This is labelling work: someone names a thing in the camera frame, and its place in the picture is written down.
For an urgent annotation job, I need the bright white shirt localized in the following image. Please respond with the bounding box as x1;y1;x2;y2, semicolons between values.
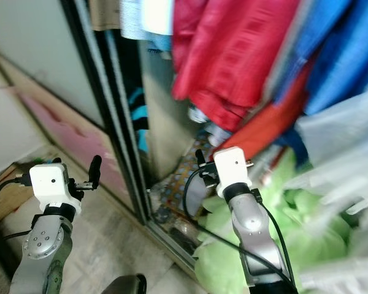
141;0;192;36

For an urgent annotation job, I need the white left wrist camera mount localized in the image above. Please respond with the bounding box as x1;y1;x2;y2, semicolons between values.
29;162;82;215

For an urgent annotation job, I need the red quilted jacket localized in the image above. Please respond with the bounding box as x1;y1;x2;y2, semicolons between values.
172;0;302;129

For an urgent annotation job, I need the black turquoise striped garment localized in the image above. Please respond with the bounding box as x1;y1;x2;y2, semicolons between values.
128;36;149;134

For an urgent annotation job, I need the patterned folded mat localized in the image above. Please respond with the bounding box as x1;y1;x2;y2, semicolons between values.
155;136;215;216

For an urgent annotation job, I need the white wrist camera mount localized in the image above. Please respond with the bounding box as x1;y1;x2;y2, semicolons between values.
29;162;82;215
213;147;253;198

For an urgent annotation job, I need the translucent white plastic bag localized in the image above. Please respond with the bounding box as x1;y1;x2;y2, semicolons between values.
288;92;368;212

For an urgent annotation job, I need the pale knit garment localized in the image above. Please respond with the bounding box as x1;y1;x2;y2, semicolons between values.
121;0;145;40

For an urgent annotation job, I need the brown cardboard box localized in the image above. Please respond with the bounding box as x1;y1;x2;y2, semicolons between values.
0;162;39;222

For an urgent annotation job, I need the brown hanging garment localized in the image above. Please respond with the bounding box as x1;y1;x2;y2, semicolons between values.
89;0;123;30

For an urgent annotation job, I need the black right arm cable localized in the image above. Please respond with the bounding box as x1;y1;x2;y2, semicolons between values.
183;167;295;282

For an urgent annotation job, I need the light green plush blanket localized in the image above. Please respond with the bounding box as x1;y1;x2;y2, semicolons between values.
193;153;368;294

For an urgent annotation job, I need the left robot leg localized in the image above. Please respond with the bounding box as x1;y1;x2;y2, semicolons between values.
104;274;148;294

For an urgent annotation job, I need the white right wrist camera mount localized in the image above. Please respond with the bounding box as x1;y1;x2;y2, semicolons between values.
213;147;253;198

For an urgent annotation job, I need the blue garment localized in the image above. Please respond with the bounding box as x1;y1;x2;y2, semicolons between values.
270;0;368;117

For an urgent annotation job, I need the orange red garment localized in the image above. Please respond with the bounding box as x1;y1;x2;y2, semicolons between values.
221;61;313;163

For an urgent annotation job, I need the grey sliding wardrobe door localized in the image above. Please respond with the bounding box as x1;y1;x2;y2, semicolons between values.
0;0;151;224

